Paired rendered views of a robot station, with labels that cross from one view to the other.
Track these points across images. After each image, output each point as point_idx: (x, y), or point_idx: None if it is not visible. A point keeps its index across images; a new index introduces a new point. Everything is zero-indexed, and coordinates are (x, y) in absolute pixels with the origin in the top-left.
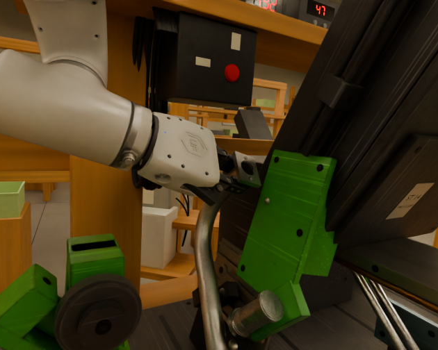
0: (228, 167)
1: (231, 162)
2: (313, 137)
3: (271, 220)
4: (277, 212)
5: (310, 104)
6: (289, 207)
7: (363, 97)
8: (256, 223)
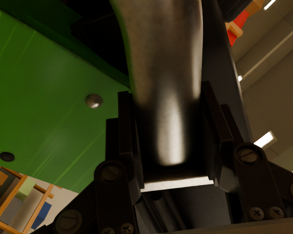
0: (206, 143)
1: (206, 164)
2: (147, 225)
3: (41, 105)
4: (56, 120)
5: (220, 203)
6: (60, 146)
7: None
8: (38, 59)
